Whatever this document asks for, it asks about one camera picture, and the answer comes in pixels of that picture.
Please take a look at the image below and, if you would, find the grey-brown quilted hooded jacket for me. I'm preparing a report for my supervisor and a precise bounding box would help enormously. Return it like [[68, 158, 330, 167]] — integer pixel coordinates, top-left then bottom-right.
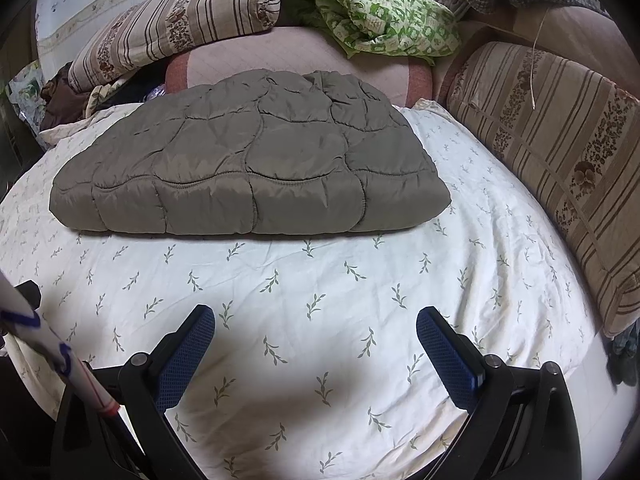
[[49, 69, 454, 237]]

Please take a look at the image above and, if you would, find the beige patterned cloth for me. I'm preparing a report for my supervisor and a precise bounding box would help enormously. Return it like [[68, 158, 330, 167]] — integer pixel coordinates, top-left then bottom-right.
[[85, 79, 127, 117]]

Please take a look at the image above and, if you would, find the beige string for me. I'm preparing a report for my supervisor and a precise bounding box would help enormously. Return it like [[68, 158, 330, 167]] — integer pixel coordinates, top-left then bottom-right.
[[531, 9, 552, 109]]

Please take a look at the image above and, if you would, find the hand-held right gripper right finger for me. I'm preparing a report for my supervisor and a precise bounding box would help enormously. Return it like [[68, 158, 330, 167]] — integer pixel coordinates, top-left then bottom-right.
[[416, 306, 584, 480]]

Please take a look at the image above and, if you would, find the striped floral pillow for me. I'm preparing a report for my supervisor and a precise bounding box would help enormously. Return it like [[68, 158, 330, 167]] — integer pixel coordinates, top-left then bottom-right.
[[67, 0, 282, 94]]

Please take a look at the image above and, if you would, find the white leaf print duvet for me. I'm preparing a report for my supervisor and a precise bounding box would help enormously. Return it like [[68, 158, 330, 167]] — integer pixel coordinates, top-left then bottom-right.
[[0, 97, 608, 480]]

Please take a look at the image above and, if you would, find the blue-grey cloth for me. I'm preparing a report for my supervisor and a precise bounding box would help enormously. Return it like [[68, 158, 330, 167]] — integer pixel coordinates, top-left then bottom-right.
[[609, 329, 640, 387]]

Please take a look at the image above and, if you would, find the white printed stick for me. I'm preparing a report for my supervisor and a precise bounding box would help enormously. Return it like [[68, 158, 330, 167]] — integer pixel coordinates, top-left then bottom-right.
[[0, 272, 122, 417]]

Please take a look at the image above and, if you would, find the large striped floral cushion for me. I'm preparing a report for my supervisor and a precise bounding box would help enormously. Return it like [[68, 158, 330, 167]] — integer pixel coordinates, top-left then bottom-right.
[[444, 41, 640, 339]]

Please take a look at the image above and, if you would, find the floral plastic bag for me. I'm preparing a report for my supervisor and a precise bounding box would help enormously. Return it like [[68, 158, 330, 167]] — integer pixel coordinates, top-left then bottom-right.
[[7, 60, 47, 126]]

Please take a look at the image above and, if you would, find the brown cloth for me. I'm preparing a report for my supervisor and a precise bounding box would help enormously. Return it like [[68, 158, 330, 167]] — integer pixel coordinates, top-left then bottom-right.
[[40, 62, 93, 132]]

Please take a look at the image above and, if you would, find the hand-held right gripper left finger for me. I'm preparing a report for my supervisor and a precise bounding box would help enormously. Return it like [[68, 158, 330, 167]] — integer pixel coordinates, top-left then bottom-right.
[[50, 304, 216, 480]]

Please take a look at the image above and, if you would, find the green patterned blanket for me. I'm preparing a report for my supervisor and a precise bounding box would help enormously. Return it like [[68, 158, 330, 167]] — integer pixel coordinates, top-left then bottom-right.
[[274, 0, 461, 67]]

